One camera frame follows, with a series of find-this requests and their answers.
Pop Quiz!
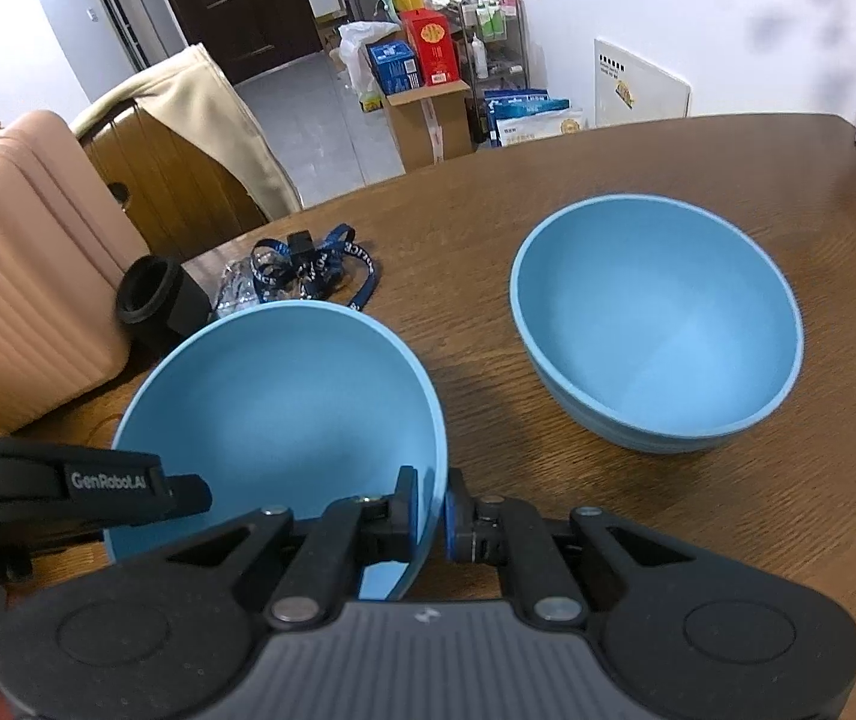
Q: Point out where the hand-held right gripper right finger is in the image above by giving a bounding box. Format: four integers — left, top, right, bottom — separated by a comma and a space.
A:
443, 469, 707, 626

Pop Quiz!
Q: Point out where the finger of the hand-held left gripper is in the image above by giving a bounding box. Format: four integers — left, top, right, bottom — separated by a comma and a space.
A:
165, 472, 214, 518

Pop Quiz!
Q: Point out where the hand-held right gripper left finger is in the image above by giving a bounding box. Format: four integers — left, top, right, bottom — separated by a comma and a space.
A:
128, 465, 418, 632

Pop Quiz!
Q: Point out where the blue bowl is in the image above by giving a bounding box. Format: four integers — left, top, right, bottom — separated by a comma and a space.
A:
108, 299, 448, 603
509, 194, 804, 455

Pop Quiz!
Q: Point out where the black cup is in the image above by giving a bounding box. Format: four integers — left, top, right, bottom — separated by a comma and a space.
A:
116, 254, 216, 350

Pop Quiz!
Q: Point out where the clear plastic wrapper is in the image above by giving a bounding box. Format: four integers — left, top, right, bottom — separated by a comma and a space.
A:
213, 258, 265, 320

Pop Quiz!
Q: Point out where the pink suitcase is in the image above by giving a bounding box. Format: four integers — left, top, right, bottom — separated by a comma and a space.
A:
0, 108, 152, 433

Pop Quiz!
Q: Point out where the brown chair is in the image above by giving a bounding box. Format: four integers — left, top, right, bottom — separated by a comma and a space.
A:
82, 100, 272, 264

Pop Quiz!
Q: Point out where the cardboard box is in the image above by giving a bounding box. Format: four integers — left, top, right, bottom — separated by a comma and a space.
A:
382, 78, 474, 173

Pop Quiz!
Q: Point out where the white printed packet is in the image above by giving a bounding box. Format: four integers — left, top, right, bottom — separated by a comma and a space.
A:
492, 108, 588, 148

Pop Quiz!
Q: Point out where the blue printed packet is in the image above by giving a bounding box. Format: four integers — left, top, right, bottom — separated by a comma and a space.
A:
483, 88, 572, 122

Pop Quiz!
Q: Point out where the blue box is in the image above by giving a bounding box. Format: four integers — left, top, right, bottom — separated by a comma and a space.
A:
365, 39, 426, 95

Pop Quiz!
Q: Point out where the white plastic bag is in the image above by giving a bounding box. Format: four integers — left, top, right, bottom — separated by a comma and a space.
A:
337, 20, 403, 114

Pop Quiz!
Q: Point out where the red box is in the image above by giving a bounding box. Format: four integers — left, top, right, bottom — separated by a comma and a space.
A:
399, 7, 462, 86

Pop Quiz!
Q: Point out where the white printed board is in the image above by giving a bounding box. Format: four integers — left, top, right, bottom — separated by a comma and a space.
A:
593, 35, 693, 129

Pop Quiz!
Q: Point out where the metal storage rack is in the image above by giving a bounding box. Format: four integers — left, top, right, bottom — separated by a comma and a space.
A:
441, 0, 533, 103

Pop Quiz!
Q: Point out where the dark brown door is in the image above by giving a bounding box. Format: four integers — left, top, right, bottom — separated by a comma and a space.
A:
143, 0, 317, 88

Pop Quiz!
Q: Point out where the grey interior door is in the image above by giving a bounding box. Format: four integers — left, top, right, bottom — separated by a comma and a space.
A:
74, 0, 175, 73

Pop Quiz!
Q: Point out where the blue lanyard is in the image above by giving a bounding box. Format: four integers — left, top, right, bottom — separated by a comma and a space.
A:
249, 223, 383, 313

